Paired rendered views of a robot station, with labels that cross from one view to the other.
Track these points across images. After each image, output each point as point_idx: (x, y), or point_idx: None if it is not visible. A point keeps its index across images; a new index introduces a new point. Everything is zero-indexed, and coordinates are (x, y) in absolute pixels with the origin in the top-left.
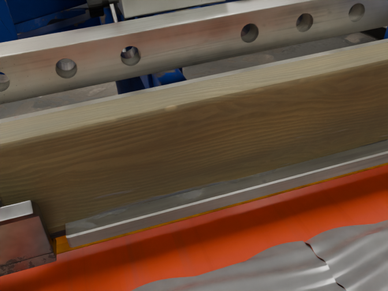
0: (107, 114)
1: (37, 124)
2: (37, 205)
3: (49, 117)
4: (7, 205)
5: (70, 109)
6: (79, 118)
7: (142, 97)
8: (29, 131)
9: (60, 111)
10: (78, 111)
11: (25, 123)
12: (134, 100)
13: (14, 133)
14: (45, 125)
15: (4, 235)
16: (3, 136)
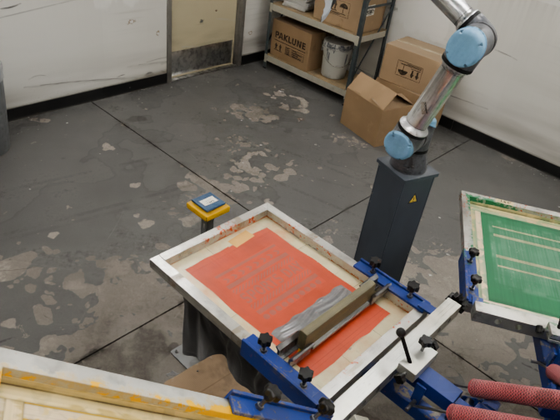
0: (358, 288)
1: (367, 284)
2: None
3: (367, 286)
4: (362, 283)
5: (366, 288)
6: (362, 287)
7: (357, 293)
8: (366, 282)
9: (367, 287)
10: (364, 288)
11: (369, 284)
12: (357, 292)
13: (367, 282)
14: (365, 284)
15: None
16: (368, 281)
